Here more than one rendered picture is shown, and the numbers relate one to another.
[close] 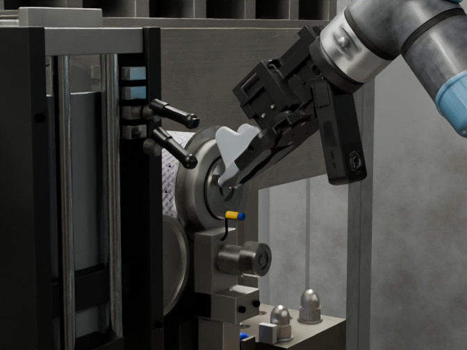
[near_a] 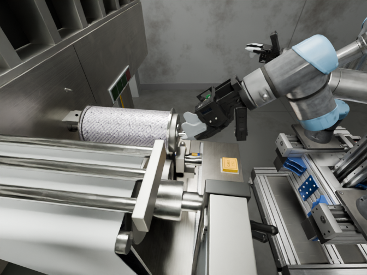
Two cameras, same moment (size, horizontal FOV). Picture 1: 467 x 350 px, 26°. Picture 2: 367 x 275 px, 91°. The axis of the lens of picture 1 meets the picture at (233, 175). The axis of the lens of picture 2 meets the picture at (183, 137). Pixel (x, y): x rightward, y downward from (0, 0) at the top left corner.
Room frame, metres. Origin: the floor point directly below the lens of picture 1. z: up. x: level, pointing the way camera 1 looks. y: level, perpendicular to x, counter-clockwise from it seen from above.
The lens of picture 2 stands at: (0.84, 0.18, 1.62)
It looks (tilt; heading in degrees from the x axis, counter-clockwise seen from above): 45 degrees down; 332
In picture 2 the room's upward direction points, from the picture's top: straight up
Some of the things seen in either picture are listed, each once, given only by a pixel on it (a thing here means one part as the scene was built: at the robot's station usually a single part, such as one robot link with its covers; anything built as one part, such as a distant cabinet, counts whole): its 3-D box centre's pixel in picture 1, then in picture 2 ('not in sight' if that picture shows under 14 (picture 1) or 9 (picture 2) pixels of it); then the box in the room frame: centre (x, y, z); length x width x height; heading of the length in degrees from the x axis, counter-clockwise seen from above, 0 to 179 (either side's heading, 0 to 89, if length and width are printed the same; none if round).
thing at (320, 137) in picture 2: not in sight; (320, 129); (1.17, -0.96, 0.87); 0.15 x 0.15 x 0.10
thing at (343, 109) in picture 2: not in sight; (331, 113); (1.17, -0.97, 0.98); 0.13 x 0.12 x 0.14; 127
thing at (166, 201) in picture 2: not in sight; (164, 198); (0.98, 0.14, 1.34); 0.06 x 0.06 x 0.06; 55
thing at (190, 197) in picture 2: not in sight; (200, 202); (0.95, 0.09, 1.34); 0.06 x 0.03 x 0.03; 55
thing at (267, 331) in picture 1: (268, 332); not in sight; (1.29, -0.05, 1.04); 0.02 x 0.01 x 0.02; 55
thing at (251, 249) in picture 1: (255, 259); (198, 159); (1.13, -0.03, 1.18); 0.04 x 0.02 x 0.04; 145
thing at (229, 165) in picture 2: not in sight; (229, 165); (1.20, -0.26, 0.91); 0.07 x 0.07 x 0.02; 55
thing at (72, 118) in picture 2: not in sight; (75, 117); (1.37, 0.26, 1.28); 0.06 x 0.05 x 0.02; 55
